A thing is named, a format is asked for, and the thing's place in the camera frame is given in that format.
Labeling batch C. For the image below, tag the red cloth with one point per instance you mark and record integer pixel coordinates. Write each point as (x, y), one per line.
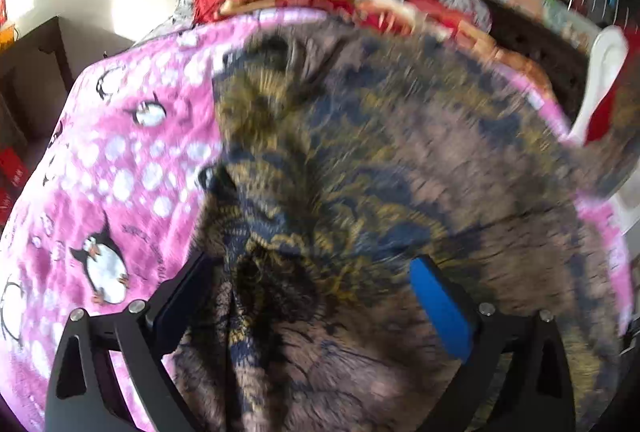
(607, 112)

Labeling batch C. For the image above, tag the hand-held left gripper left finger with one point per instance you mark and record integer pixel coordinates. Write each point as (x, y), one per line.
(172, 318)

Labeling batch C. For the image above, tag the white plastic chair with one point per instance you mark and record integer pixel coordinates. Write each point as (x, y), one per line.
(605, 57)

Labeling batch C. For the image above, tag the brown patterned garment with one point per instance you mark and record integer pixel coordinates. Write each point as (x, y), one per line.
(350, 162)

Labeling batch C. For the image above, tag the wooden cabinet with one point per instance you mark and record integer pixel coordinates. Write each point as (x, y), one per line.
(40, 72)

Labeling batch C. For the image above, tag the dark wooden headboard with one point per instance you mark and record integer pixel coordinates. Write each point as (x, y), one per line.
(530, 42)

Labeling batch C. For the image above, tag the orange bag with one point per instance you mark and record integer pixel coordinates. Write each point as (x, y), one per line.
(7, 37)

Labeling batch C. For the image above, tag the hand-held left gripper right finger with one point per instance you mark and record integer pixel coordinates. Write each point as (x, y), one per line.
(440, 307)

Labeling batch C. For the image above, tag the red boxes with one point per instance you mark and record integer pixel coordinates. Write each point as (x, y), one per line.
(12, 170)

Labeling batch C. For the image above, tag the pink penguin blanket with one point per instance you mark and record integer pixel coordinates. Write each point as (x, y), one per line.
(125, 152)

